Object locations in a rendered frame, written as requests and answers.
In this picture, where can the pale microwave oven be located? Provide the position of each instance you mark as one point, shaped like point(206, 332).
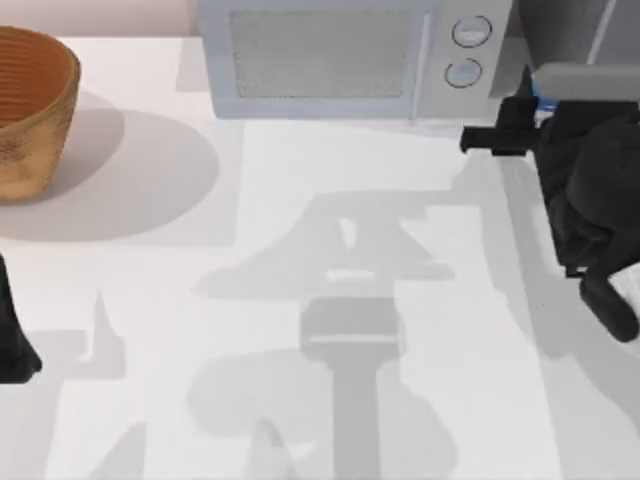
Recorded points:
point(320, 55)

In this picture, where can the pale grey rounded box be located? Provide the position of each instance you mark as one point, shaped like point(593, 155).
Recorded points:
point(585, 80)

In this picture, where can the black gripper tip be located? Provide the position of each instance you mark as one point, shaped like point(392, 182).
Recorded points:
point(12, 340)

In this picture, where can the brown wicker basket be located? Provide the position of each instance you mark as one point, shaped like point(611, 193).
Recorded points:
point(35, 125)

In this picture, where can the round microwave knob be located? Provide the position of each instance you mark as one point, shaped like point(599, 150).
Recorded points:
point(463, 73)
point(471, 31)

